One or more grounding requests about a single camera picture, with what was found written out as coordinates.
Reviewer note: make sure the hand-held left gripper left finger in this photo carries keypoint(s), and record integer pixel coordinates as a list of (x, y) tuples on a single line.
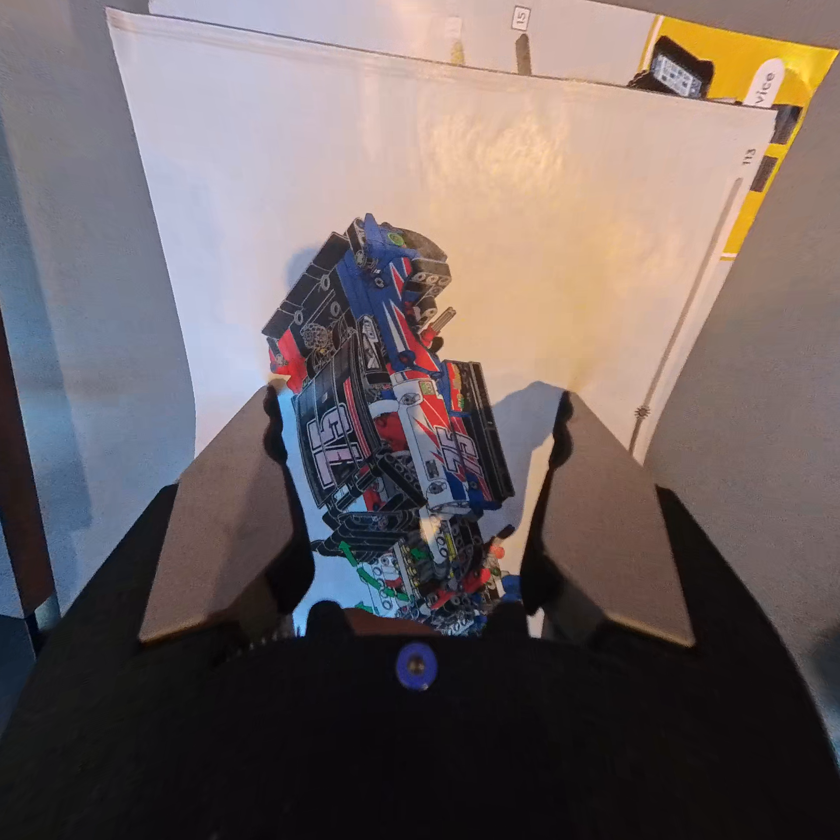
[(223, 525)]

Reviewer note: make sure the toy car instruction booklet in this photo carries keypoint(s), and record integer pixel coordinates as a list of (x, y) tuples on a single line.
[(459, 197)]

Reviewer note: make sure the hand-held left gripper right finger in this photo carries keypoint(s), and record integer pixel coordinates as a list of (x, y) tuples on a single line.
[(604, 538)]

